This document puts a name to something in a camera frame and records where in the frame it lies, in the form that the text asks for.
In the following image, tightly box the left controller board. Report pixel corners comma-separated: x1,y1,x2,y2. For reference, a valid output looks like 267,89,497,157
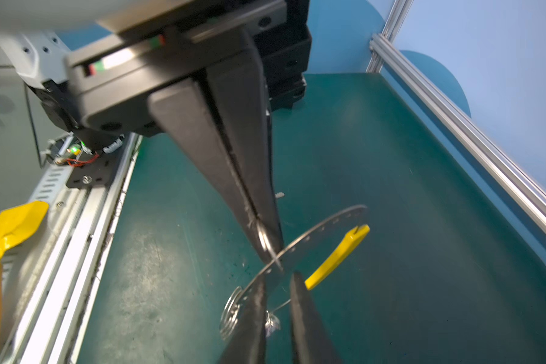
51,142,100,168

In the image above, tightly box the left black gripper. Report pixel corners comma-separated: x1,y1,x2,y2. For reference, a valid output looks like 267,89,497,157
66,1,312,262

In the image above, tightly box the key with white tag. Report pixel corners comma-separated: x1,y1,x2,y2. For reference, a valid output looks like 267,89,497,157
265,311,281,338

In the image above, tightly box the metal key organizer ring yellow tab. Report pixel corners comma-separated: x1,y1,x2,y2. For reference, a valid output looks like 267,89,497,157
219,205,369,341

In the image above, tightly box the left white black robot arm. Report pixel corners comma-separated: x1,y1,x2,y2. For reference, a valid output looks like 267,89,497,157
0,1,312,262

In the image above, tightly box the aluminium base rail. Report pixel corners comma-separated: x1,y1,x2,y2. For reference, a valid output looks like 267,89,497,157
0,135,142,363

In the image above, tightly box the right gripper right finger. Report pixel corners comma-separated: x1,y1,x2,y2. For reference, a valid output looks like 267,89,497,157
290,271,342,363

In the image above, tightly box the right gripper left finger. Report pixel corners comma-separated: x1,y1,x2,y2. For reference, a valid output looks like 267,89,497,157
217,278,267,363

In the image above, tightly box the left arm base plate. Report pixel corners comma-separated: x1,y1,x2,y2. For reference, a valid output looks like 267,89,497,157
65,135,126,189

